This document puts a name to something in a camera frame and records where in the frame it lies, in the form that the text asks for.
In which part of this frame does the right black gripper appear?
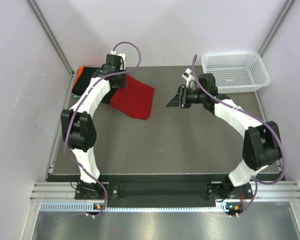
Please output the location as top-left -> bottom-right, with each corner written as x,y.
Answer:
166,85 -> 206,109

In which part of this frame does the red t shirt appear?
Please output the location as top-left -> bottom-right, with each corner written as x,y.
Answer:
110,74 -> 155,120

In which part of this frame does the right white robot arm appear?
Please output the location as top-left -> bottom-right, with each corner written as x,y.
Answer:
166,68 -> 283,198

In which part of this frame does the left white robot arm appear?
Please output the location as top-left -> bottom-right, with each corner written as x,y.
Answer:
60,51 -> 127,200

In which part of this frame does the folded black t shirt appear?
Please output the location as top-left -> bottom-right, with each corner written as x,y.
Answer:
71,66 -> 111,98

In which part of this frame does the folded orange t shirt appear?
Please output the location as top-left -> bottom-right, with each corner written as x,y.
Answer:
71,65 -> 86,92

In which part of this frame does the white plastic basket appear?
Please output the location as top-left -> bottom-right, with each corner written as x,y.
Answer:
201,51 -> 271,94

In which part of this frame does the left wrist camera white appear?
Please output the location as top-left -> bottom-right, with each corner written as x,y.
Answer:
110,50 -> 126,71

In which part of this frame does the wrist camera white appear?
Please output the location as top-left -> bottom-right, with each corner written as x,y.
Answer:
181,68 -> 196,89
110,50 -> 126,71

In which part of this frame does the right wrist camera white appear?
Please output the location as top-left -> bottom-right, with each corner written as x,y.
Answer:
181,68 -> 196,89

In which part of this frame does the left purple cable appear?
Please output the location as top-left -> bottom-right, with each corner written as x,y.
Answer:
64,41 -> 142,221

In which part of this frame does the left aluminium frame post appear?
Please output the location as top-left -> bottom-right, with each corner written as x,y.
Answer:
25,0 -> 75,76

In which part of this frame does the aluminium frame post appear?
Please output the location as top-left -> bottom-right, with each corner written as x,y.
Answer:
25,0 -> 75,76
258,0 -> 296,58

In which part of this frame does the grey slotted cable duct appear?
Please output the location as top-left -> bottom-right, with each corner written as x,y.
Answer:
40,201 -> 242,213

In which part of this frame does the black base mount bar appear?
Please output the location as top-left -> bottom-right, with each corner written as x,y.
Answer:
74,174 -> 253,203

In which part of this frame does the right aluminium frame post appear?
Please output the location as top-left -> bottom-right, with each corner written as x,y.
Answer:
258,0 -> 296,58

